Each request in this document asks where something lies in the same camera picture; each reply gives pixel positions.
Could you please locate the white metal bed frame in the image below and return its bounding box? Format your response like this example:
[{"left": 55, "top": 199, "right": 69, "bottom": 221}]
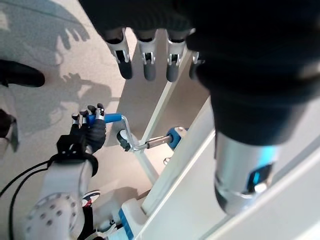
[{"left": 134, "top": 27, "right": 198, "bottom": 185}]

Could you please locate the white blue bed corner bumper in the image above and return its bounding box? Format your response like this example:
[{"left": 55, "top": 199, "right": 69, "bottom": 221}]
[{"left": 116, "top": 198, "right": 152, "bottom": 239}]

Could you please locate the black wrist clamp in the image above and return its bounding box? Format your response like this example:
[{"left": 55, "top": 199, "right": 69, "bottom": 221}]
[{"left": 51, "top": 134, "right": 99, "bottom": 177}]

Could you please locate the blue-grip silver bed crank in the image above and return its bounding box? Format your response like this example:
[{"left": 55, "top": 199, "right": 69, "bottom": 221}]
[{"left": 86, "top": 112, "right": 174, "bottom": 152}]

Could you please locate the grey bed caster wheel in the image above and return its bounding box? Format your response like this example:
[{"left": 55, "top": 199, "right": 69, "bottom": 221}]
[{"left": 116, "top": 129, "right": 132, "bottom": 152}]

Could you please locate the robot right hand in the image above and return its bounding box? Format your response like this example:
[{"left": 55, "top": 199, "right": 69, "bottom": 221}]
[{"left": 70, "top": 102, "right": 108, "bottom": 155}]

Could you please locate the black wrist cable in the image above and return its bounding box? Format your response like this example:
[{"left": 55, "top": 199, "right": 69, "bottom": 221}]
[
  {"left": 0, "top": 159, "right": 55, "bottom": 198},
  {"left": 8, "top": 164, "right": 52, "bottom": 240}
]

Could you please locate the red white blue sneaker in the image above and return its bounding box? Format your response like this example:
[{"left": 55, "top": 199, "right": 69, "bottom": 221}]
[{"left": 80, "top": 189, "right": 102, "bottom": 209}]

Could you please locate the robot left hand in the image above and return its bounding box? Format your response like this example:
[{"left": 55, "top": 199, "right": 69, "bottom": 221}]
[{"left": 78, "top": 0, "right": 320, "bottom": 216}]

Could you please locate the blue crank socket block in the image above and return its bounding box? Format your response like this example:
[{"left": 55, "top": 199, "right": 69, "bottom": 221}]
[{"left": 166, "top": 126, "right": 190, "bottom": 151}]

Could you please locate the dark robot foot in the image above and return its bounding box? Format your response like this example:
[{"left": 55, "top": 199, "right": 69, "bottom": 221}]
[
  {"left": 0, "top": 108, "right": 20, "bottom": 154},
  {"left": 0, "top": 59, "right": 46, "bottom": 88}
]

